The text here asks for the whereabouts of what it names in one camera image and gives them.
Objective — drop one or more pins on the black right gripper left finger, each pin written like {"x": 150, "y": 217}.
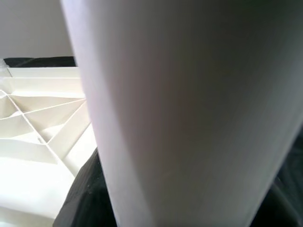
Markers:
{"x": 87, "y": 196}

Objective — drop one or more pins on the white plastic table leg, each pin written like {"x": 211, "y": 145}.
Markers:
{"x": 189, "y": 106}

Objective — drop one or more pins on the white plastic children table top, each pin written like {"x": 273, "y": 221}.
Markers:
{"x": 35, "y": 142}

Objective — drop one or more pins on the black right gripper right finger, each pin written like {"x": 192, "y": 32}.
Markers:
{"x": 279, "y": 208}

